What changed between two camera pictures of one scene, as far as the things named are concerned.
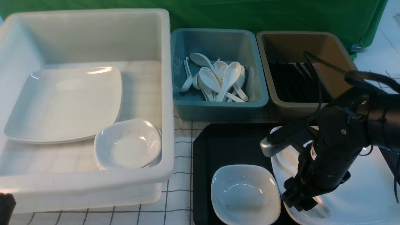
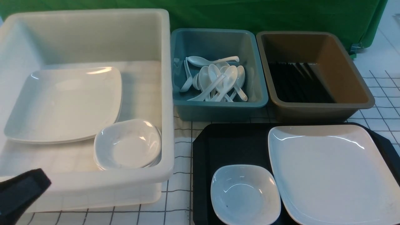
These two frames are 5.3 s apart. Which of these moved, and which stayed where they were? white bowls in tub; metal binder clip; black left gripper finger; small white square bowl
Moved: black left gripper finger
Stayed: small white square bowl; white bowls in tub; metal binder clip
